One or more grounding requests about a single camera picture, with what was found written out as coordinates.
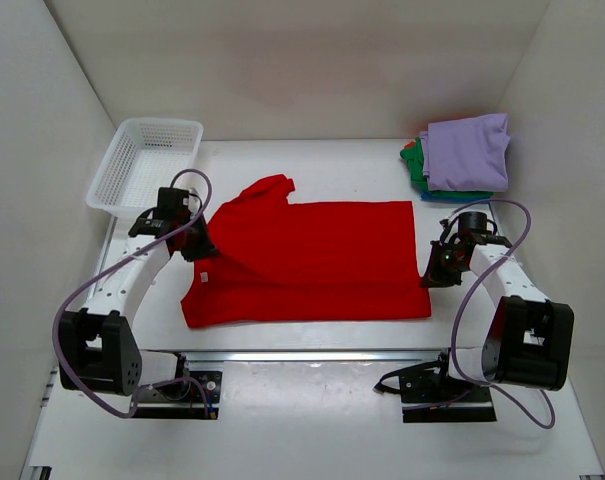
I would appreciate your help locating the green folded t shirt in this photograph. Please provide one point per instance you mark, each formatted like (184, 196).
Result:
(414, 159)

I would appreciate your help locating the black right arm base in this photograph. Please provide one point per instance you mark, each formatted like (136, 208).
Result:
(428, 394)

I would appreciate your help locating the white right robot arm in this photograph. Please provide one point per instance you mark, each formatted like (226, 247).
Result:
(529, 339)

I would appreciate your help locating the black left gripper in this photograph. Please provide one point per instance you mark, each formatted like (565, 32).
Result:
(205, 248)

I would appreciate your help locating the white plastic basket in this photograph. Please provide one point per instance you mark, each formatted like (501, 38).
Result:
(144, 155)

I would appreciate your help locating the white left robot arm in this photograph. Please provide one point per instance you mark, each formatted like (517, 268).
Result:
(97, 341)

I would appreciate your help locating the blue folded t shirt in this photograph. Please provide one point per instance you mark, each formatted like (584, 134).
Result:
(455, 197)

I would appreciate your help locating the red t shirt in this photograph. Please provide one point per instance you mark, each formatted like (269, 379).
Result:
(280, 261)

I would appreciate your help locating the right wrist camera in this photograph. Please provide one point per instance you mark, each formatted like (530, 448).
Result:
(470, 221)

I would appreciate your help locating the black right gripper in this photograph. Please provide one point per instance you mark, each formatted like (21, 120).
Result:
(434, 277)

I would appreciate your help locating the purple folded t shirt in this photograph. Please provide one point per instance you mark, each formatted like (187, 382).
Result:
(467, 154)

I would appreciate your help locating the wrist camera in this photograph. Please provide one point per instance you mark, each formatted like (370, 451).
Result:
(470, 221)
(174, 204)

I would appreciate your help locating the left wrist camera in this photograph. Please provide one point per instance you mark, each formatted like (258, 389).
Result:
(174, 204)

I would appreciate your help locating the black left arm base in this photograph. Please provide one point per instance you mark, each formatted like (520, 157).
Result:
(184, 400)

